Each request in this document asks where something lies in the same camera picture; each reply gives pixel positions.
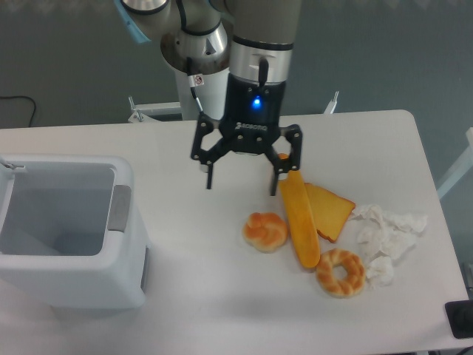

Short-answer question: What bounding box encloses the long orange baguette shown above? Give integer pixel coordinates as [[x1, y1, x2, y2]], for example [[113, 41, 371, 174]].
[[279, 170, 321, 269]]

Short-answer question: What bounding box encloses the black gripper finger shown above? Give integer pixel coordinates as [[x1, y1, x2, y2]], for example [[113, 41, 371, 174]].
[[264, 124, 304, 197], [190, 112, 228, 189]]

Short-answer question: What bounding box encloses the black device at table edge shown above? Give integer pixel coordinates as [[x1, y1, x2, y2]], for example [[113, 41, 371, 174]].
[[444, 300, 472, 339]]

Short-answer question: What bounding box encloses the black floor cable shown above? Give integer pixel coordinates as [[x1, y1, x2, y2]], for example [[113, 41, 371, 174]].
[[0, 95, 38, 128]]

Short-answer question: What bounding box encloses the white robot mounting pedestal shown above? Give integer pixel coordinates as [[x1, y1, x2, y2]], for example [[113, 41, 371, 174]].
[[128, 69, 229, 123]]

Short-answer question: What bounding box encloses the braided round bun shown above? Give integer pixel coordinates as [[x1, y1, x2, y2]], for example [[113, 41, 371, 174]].
[[242, 212, 289, 253]]

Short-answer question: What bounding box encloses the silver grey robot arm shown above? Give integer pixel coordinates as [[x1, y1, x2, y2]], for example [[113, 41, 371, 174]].
[[115, 1, 302, 178]]

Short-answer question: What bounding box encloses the small crumpled white tissue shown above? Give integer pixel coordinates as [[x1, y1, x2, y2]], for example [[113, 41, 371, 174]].
[[366, 256, 395, 289]]

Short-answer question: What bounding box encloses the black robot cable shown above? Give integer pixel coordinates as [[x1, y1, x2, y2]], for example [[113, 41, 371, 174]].
[[186, 55, 206, 115]]

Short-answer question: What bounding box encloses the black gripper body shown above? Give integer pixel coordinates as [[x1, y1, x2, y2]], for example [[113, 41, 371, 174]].
[[216, 74, 286, 158]]

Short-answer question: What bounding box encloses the white plastic trash can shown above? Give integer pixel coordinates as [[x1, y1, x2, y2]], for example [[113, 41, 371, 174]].
[[1, 154, 151, 309]]

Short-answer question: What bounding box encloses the orange toast slice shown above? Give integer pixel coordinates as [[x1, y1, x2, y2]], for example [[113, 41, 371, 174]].
[[304, 183, 356, 243]]

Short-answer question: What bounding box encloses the large crumpled white tissue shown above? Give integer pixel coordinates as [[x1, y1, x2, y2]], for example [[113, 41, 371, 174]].
[[349, 204, 428, 261]]

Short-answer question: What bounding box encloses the braided ring bread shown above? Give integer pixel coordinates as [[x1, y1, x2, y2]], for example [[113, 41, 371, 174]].
[[316, 248, 366, 298]]

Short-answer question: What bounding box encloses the white frame at right edge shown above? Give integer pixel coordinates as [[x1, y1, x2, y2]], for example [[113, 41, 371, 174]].
[[437, 127, 472, 200]]

